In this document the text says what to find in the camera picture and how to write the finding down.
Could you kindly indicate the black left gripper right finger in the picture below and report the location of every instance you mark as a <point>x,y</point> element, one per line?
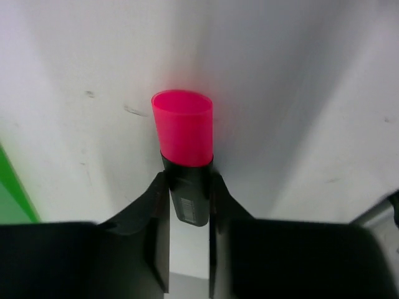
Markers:
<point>261,258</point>

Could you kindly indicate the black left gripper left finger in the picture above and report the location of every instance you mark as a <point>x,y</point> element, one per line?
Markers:
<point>126,256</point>

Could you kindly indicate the pink capped black highlighter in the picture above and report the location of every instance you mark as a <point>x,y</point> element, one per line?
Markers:
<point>184,125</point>

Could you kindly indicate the green clip file folder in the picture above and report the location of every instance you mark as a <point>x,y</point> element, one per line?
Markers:
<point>16,205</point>

